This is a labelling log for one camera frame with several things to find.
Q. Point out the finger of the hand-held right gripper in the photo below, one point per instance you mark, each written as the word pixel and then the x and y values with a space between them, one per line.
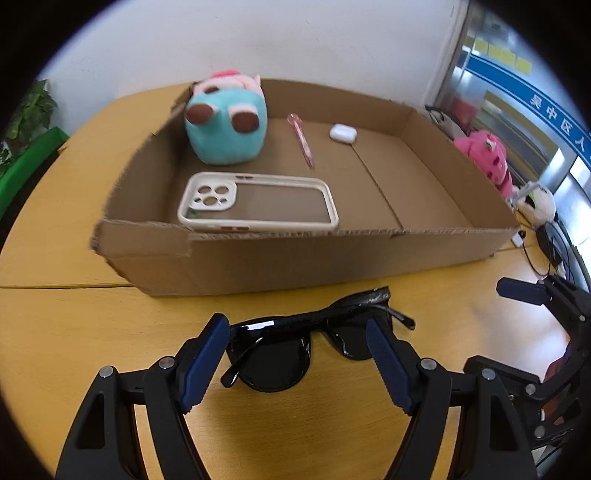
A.
pixel 521 290
pixel 503 376

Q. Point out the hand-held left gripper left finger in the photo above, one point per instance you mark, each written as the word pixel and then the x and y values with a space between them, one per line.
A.
pixel 205 364

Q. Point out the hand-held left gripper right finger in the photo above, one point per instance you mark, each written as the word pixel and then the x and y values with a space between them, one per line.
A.
pixel 388 364

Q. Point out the black sunglasses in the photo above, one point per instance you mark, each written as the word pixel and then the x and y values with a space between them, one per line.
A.
pixel 277 364

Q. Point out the brown cardboard box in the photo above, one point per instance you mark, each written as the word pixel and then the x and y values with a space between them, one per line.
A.
pixel 277 263

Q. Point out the pink and teal plush pig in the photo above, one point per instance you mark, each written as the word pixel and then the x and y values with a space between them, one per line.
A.
pixel 226 138

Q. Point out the white plug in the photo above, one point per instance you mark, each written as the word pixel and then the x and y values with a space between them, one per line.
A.
pixel 518 239

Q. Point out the pink plush toy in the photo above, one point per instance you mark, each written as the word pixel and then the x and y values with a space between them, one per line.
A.
pixel 485 154

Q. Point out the white clear phone case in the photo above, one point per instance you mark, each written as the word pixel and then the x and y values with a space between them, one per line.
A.
pixel 258 203

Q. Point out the dark and white plush toy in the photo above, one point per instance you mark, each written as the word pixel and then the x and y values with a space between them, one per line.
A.
pixel 441 119

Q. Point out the white earbuds case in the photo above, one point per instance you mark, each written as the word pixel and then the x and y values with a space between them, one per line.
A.
pixel 342 133

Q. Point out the pink pen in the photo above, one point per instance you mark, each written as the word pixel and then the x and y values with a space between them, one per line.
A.
pixel 302 141

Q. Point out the green board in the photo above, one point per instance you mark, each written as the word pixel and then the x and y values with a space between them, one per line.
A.
pixel 32 161

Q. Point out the green potted plant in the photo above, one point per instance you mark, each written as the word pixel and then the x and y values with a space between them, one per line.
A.
pixel 34 110

